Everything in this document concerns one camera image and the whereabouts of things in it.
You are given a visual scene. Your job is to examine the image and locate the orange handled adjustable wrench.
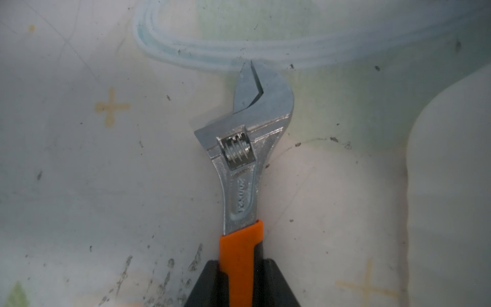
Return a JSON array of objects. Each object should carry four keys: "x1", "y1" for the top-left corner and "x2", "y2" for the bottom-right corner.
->
[{"x1": 195, "y1": 61, "x2": 294, "y2": 306}]

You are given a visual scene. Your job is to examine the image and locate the white plastic storage box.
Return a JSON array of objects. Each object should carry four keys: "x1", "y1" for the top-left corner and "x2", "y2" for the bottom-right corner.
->
[{"x1": 407, "y1": 65, "x2": 490, "y2": 306}]

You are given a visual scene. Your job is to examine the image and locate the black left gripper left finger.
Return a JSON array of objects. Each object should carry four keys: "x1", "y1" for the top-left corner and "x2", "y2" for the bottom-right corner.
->
[{"x1": 184, "y1": 260, "x2": 222, "y2": 307}]

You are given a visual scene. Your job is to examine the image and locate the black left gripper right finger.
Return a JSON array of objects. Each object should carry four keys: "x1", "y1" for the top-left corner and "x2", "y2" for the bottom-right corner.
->
[{"x1": 260, "y1": 259, "x2": 300, "y2": 307}]

